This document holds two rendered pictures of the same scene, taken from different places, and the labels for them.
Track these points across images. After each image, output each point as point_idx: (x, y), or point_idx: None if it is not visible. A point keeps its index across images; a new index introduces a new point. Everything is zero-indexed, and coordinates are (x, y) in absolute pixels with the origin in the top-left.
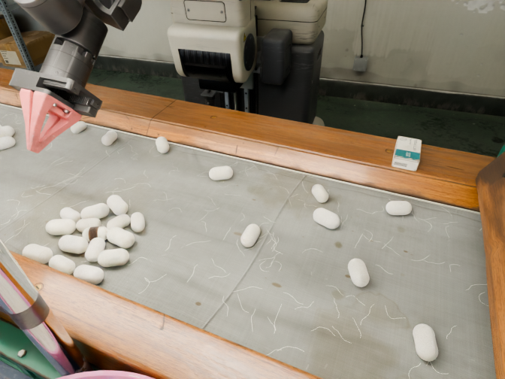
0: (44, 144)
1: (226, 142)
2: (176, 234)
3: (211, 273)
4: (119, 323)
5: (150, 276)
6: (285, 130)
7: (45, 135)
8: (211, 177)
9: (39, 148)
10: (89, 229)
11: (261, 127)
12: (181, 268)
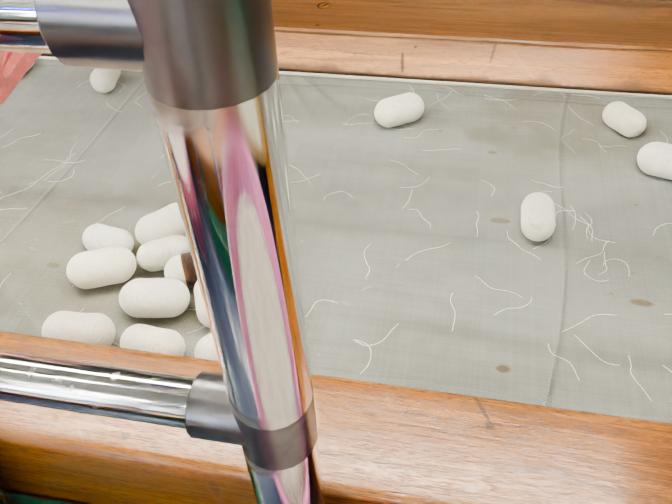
0: (13, 80)
1: (376, 50)
2: (368, 242)
3: (493, 304)
4: (387, 435)
5: (364, 334)
6: (491, 12)
7: (10, 60)
8: (384, 119)
9: (4, 91)
10: (183, 259)
11: (437, 12)
12: (422, 306)
